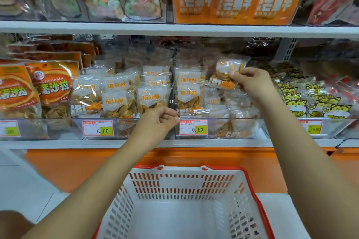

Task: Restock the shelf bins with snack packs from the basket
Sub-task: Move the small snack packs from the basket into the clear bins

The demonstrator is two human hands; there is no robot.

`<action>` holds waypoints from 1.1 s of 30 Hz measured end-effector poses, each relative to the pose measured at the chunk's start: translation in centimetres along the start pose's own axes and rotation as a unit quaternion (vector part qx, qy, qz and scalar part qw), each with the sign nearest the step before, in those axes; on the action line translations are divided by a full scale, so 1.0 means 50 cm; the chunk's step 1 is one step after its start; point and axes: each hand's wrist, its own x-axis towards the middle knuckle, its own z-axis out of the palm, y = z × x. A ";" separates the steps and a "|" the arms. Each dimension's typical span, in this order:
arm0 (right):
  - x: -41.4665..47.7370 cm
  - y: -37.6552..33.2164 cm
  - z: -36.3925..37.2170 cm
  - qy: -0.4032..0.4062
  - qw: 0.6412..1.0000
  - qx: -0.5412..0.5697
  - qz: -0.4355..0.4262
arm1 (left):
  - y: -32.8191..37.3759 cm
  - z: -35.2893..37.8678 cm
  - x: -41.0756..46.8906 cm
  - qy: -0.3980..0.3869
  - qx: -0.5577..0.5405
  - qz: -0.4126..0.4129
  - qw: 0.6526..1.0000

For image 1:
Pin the yellow hamster snack packets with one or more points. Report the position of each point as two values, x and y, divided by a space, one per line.
306 99

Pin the white red-rimmed shopping basket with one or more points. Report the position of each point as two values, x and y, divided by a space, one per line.
185 177

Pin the orange shelf base panel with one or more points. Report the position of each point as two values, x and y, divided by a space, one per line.
213 166

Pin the row of clear snacks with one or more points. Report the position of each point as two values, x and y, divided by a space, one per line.
235 115

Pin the white yellow price tag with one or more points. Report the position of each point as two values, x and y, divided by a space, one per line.
98 128
9 128
311 127
193 127

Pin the person's left hand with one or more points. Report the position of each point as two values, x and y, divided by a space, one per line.
156 127

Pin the person's right hand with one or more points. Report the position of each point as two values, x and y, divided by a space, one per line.
255 85

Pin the person's left forearm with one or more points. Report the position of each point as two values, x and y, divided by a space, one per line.
84 197

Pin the orange label snack bag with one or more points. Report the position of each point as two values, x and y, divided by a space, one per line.
273 9
193 6
233 9

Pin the white snack shelf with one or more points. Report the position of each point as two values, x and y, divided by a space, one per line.
168 30

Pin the person's right forearm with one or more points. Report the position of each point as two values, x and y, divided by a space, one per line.
314 169

